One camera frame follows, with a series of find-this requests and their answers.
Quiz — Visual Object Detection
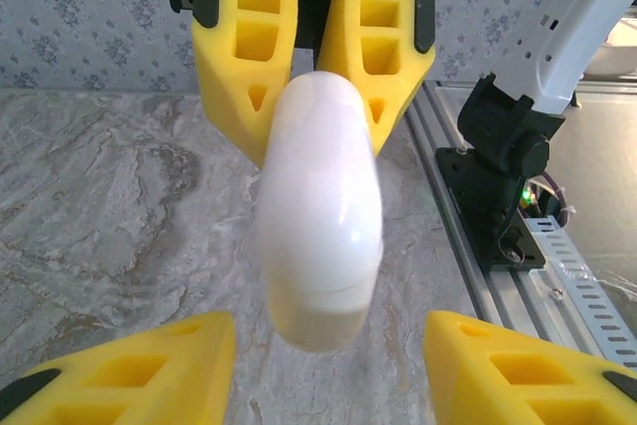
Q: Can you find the long aluminium frame rail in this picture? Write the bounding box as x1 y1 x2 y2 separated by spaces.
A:
403 80 606 371

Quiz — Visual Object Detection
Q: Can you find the white slotted cable duct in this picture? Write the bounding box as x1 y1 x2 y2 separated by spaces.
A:
522 215 637 386

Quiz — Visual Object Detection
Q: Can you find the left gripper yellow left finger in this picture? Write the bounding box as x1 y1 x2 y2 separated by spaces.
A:
0 310 236 425

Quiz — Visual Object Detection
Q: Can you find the black controller board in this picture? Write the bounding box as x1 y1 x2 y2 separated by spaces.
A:
517 180 561 220

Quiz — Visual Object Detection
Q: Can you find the white bowl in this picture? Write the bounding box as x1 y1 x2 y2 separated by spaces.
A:
586 16 637 81

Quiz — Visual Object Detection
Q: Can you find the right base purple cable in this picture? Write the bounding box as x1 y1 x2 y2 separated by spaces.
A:
539 169 576 230

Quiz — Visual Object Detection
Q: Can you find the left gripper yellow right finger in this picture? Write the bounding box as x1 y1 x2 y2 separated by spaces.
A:
422 310 637 425

